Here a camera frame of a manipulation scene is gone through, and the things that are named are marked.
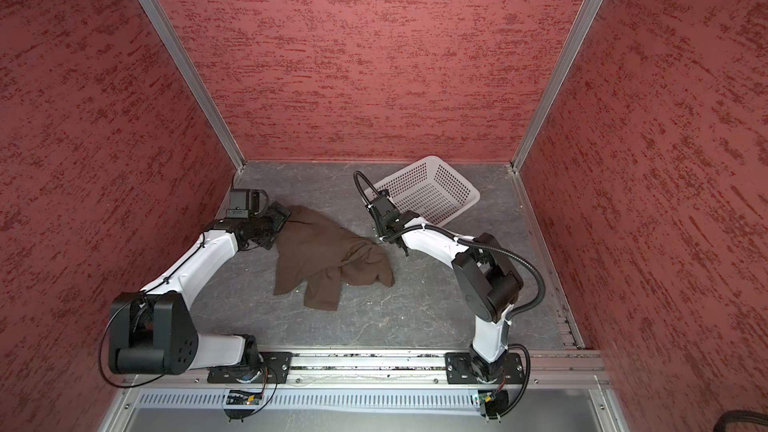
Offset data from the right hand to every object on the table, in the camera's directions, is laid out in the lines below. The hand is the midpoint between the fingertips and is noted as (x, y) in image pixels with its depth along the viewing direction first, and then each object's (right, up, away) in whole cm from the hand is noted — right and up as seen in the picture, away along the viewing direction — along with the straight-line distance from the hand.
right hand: (393, 228), depth 93 cm
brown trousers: (-25, -6, -5) cm, 26 cm away
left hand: (-32, +2, -5) cm, 32 cm away
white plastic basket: (+14, +13, +20) cm, 27 cm away
